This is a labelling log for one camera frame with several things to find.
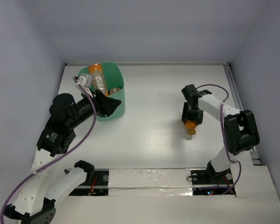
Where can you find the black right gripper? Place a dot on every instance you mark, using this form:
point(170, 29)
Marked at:
point(198, 118)

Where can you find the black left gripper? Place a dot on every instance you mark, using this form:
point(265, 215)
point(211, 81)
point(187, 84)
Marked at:
point(100, 102)

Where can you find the small orange bottle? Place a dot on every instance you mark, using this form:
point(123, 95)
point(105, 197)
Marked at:
point(114, 90)
point(191, 127)

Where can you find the orange label clear bottle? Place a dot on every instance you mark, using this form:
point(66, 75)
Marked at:
point(98, 82)

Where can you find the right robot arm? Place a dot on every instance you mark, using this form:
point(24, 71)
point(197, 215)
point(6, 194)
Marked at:
point(212, 105)

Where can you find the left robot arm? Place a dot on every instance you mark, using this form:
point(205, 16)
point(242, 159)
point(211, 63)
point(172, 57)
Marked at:
point(33, 201)

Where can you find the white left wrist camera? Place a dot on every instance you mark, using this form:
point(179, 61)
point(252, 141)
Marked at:
point(83, 84)

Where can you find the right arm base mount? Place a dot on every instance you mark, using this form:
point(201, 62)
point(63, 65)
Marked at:
point(204, 185)

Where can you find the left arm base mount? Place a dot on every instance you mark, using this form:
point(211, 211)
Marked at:
point(98, 186)

